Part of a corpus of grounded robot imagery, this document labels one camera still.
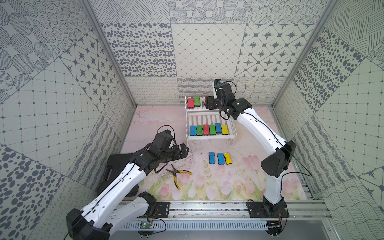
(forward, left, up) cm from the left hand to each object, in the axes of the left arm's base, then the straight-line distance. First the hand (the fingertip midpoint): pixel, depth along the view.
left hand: (182, 148), depth 74 cm
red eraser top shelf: (+24, -3, +9) cm, 26 cm away
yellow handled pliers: (-5, +6, -20) cm, 21 cm away
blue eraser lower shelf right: (+18, -20, -6) cm, 28 cm away
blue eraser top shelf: (+5, -16, -21) cm, 27 cm away
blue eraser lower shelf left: (+16, -5, -6) cm, 17 cm away
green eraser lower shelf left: (+16, -8, -6) cm, 19 cm away
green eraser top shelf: (+24, -7, +9) cm, 27 cm away
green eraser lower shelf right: (+16, -16, -6) cm, 24 cm away
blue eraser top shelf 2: (+5, -22, -21) cm, 31 cm away
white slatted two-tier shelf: (+22, -10, -7) cm, 25 cm away
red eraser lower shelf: (+16, -12, -6) cm, 21 cm away
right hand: (+24, -15, +10) cm, 30 cm away
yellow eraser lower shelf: (+17, -24, -6) cm, 30 cm away
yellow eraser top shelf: (+4, -26, -19) cm, 33 cm away
